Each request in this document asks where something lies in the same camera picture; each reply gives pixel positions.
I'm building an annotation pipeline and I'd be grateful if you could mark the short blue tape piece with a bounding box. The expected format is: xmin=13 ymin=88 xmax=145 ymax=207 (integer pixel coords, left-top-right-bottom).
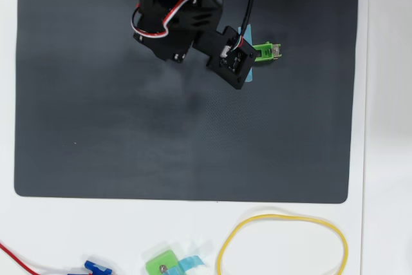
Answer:
xmin=167 ymin=254 xmax=207 ymax=275

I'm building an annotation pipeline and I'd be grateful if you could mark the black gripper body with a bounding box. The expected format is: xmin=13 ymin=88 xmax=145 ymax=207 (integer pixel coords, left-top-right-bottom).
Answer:
xmin=133 ymin=23 xmax=200 ymax=63

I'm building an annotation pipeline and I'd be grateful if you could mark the dark grey textured mat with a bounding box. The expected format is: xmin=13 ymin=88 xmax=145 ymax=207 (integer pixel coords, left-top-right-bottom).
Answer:
xmin=14 ymin=0 xmax=360 ymax=205

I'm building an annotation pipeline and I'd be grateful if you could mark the long blue masking tape strip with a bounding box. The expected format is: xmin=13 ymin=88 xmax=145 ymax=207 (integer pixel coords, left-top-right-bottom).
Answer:
xmin=238 ymin=24 xmax=257 ymax=83

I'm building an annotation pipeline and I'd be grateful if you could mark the red wire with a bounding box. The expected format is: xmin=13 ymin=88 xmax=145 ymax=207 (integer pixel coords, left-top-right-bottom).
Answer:
xmin=0 ymin=242 xmax=41 ymax=275

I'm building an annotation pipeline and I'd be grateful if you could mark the blue wire connector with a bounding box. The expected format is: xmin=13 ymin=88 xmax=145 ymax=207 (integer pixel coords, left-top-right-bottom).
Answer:
xmin=84 ymin=260 xmax=113 ymax=275

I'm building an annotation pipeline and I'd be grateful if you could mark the red white black servo cable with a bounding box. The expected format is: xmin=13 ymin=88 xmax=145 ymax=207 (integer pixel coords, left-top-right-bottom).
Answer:
xmin=131 ymin=0 xmax=198 ymax=39

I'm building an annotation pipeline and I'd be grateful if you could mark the green battery holder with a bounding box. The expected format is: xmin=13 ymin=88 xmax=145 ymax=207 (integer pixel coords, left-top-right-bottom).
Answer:
xmin=252 ymin=41 xmax=283 ymax=63

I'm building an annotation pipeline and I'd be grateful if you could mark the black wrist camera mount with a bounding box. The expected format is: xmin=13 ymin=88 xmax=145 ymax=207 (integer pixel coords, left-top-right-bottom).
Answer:
xmin=192 ymin=25 xmax=256 ymax=91

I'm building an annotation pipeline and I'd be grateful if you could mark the green printed block with screw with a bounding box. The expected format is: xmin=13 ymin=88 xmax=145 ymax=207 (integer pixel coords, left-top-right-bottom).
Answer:
xmin=145 ymin=249 xmax=181 ymax=275

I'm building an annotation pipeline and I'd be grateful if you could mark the yellow rubber band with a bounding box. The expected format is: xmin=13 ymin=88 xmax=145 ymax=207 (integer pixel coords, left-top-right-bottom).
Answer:
xmin=216 ymin=213 xmax=350 ymax=275

